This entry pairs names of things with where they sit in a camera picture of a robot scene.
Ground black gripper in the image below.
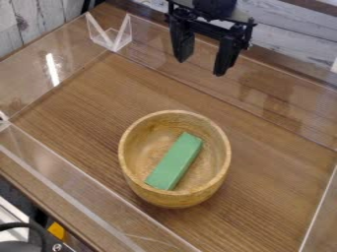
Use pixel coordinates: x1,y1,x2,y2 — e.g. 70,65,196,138
166,0,257,77

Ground green rectangular block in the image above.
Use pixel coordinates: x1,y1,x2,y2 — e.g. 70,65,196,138
145,132,204,190

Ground brown wooden bowl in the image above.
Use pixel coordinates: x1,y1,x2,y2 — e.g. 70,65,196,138
119,110,232,209

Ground yellow and black device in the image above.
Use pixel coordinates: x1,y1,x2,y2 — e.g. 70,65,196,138
28,220,87,252

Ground clear acrylic corner bracket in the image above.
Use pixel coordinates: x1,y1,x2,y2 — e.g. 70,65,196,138
85,12,133,52

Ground clear acrylic tray wall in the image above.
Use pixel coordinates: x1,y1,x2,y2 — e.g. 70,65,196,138
0,118,201,252

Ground black cable bottom left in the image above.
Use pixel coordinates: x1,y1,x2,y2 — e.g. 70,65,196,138
0,221,49,252

